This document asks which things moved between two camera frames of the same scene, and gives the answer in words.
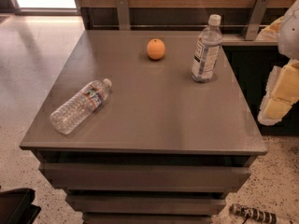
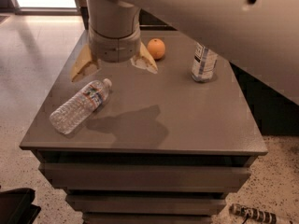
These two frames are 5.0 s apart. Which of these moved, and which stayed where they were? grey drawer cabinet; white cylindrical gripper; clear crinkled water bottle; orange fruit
Moved: white cylindrical gripper
Stayed: clear crinkled water bottle; orange fruit; grey drawer cabinet
